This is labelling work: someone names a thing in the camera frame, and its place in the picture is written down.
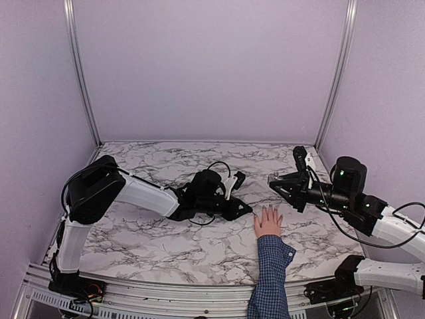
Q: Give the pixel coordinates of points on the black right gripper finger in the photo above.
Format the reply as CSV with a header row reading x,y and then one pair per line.
x,y
291,178
283,190

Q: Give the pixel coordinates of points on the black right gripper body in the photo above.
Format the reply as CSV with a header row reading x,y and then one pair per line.
x,y
302,192

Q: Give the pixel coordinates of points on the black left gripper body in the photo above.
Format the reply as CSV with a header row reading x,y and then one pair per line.
x,y
205,205

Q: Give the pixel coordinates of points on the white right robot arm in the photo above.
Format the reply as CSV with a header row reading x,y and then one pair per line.
x,y
371,216

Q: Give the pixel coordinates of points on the blue checkered sleeve forearm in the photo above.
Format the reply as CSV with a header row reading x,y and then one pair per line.
x,y
268,299

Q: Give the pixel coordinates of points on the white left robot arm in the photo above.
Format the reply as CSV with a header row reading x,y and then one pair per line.
x,y
90,192

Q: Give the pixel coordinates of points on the person's hand with long nails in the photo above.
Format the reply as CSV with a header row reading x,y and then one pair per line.
x,y
270,222

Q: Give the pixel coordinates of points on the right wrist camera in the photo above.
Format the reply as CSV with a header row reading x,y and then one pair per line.
x,y
304,161

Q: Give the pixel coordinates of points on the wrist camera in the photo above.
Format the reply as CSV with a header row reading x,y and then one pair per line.
x,y
304,161
233,183

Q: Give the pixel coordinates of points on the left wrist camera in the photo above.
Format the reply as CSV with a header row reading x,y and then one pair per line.
x,y
233,183

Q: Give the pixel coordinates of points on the aluminium front rail frame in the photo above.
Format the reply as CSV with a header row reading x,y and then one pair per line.
x,y
137,299

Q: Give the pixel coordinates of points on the right aluminium corner post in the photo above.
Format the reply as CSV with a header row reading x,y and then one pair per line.
x,y
343,56

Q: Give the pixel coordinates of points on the aluminium corner post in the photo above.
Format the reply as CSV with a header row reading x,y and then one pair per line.
x,y
343,56
79,70

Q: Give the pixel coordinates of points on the left aluminium corner post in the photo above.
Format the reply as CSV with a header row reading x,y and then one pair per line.
x,y
79,70

